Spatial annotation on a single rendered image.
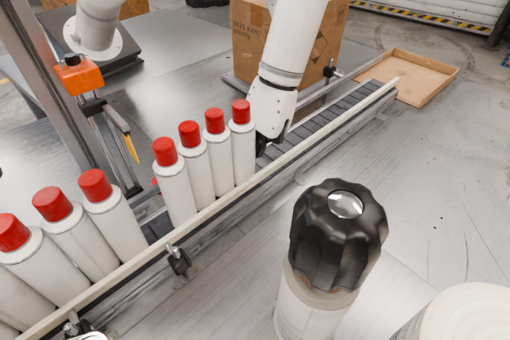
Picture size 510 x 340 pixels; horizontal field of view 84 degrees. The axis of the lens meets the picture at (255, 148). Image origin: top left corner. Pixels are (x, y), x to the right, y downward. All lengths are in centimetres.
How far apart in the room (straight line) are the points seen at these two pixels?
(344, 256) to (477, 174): 71
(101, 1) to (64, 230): 75
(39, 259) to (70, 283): 8
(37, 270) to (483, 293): 54
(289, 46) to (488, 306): 43
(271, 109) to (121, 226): 32
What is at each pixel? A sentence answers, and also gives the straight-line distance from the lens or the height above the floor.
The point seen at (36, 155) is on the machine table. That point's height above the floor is 83.
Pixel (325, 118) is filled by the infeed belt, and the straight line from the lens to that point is 84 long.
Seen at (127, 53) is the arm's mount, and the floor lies 89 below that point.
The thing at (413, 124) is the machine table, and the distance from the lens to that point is 100.
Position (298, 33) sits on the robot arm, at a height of 119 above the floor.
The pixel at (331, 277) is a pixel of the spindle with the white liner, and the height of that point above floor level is 113.
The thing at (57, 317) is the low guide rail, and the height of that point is 91.
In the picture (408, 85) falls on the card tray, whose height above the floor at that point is 83.
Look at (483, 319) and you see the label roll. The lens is 43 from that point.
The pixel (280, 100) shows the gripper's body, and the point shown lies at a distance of 53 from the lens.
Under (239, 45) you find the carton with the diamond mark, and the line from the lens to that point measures 100.
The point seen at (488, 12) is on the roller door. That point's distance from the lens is 458.
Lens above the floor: 137
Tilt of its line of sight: 43 degrees down
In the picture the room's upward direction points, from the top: straight up
